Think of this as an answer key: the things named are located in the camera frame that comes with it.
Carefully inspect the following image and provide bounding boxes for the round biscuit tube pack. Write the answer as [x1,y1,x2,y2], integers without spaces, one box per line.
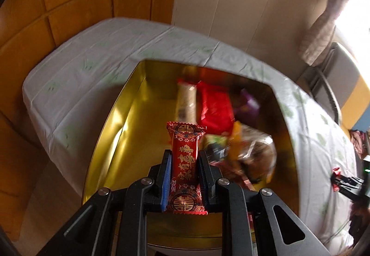
[175,79,198,125]

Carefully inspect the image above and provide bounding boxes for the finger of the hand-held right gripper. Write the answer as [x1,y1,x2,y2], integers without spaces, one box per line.
[331,174,365,196]

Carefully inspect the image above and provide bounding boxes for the clear yellow snack packet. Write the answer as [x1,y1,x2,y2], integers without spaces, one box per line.
[228,121,277,187]

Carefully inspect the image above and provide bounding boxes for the purple snack packet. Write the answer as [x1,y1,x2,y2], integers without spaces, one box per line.
[232,88,261,127]

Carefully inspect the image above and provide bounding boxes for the window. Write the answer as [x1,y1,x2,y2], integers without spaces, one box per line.
[335,0,370,49]

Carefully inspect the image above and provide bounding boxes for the maroon box gold interior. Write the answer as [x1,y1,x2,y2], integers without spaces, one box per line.
[82,60,299,248]

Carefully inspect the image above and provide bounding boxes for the grey yellow blue armchair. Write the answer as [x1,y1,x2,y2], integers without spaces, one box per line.
[297,41,370,130]

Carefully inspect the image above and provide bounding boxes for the beige striped curtain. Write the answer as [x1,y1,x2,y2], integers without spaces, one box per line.
[299,0,355,66]

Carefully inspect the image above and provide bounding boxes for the red snack packet gold print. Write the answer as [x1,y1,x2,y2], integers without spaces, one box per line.
[165,121,208,215]

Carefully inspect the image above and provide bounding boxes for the pink cloth pile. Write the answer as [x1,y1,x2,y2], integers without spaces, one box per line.
[349,129,370,159]

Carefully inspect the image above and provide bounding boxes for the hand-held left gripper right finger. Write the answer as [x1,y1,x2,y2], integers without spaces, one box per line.
[199,150,330,256]

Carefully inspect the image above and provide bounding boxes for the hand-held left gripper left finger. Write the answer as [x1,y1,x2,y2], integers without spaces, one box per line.
[37,149,172,256]

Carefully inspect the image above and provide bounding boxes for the long plain red snack packet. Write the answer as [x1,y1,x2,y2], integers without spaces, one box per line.
[197,82,235,135]

